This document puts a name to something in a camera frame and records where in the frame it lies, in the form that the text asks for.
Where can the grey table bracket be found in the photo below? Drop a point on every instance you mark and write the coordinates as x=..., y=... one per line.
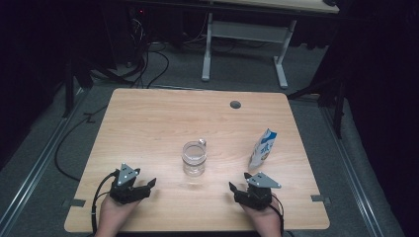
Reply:
x=74, y=202
x=320, y=198

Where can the white and blue packet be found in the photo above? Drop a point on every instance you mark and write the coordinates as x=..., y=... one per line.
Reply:
x=263, y=148

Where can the person's right hand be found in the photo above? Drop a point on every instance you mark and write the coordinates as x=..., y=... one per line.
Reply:
x=265, y=222

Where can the metal floor rail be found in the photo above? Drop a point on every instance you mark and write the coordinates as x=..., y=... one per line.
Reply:
x=33, y=173
x=352, y=171

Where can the black metal stand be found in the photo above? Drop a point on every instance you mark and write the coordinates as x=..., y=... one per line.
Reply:
x=69, y=89
x=337, y=98

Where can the person's left hand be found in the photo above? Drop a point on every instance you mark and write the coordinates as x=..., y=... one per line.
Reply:
x=112, y=217

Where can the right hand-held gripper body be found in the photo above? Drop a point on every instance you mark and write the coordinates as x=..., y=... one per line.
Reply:
x=255, y=197

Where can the white-legged desk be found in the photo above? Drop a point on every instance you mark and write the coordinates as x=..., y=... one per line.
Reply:
x=243, y=33

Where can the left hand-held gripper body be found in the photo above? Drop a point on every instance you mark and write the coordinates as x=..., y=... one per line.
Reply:
x=126, y=192

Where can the grey round table grommet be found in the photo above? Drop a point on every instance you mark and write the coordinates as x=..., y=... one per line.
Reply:
x=235, y=104

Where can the small black device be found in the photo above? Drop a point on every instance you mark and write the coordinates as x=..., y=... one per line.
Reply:
x=329, y=2

